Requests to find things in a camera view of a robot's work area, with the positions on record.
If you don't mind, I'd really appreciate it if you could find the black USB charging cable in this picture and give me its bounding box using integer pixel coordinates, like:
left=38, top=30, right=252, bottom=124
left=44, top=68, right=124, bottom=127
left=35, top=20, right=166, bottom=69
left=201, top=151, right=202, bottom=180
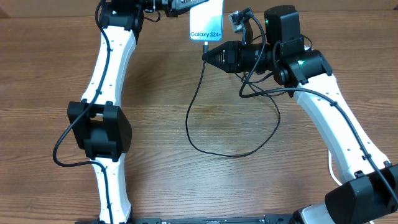
left=185, top=34, right=313, bottom=157

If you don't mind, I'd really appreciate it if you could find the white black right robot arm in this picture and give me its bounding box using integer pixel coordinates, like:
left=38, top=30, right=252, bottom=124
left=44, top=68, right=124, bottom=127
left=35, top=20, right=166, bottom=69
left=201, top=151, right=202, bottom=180
left=203, top=5, right=397, bottom=223

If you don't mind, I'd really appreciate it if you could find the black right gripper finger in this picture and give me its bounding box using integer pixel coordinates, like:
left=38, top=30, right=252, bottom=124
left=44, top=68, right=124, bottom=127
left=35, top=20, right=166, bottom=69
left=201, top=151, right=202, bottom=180
left=202, top=40, right=238, bottom=58
left=202, top=55, right=238, bottom=73

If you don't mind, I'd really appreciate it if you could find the Samsung Galaxy smartphone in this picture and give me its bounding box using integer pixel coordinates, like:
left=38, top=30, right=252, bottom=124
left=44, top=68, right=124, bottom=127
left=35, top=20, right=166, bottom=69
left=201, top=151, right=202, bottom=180
left=189, top=0, right=224, bottom=42

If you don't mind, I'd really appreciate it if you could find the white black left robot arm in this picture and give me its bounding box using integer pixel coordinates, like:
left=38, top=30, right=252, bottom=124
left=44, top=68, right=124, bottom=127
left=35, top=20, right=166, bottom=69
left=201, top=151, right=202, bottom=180
left=67, top=0, right=201, bottom=223

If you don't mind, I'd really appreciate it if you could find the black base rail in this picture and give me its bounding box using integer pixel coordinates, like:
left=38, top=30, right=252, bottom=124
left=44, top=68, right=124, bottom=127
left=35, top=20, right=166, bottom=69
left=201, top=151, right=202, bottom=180
left=74, top=213, right=352, bottom=224

